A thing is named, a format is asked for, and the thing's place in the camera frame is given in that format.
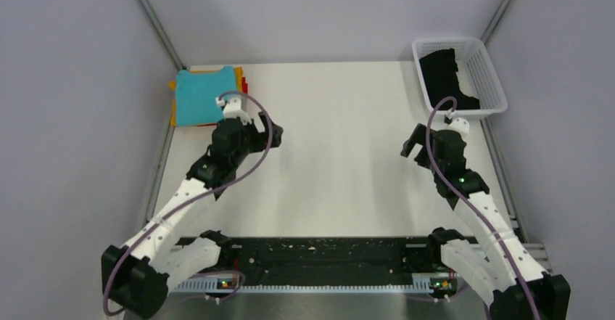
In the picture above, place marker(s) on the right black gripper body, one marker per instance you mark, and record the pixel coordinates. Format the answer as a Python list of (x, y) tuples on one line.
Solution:
[(419, 136)]

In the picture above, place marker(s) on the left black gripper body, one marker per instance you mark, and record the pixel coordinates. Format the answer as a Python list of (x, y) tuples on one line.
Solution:
[(253, 140)]

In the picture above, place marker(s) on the cyan t shirt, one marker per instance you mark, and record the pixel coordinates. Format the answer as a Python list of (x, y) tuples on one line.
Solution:
[(202, 96)]

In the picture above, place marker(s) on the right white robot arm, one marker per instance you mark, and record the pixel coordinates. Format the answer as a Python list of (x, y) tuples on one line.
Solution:
[(509, 280)]

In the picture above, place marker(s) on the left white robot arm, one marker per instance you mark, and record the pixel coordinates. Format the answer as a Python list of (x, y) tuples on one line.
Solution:
[(139, 275)]

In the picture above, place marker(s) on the folded orange t shirt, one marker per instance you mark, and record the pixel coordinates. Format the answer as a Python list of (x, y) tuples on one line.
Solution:
[(240, 75)]

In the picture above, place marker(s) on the white plastic basket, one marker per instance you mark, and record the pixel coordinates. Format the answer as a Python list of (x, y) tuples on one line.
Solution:
[(477, 74)]

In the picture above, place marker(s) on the black t shirt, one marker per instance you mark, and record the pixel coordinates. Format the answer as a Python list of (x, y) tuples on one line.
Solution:
[(440, 73)]

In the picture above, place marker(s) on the white slotted cable duct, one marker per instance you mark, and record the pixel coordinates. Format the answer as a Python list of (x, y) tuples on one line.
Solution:
[(214, 285)]

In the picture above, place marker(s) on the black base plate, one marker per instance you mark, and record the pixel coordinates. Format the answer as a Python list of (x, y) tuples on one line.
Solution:
[(335, 262)]

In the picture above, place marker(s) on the left aluminium corner post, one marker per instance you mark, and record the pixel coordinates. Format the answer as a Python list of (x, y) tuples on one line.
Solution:
[(160, 33)]

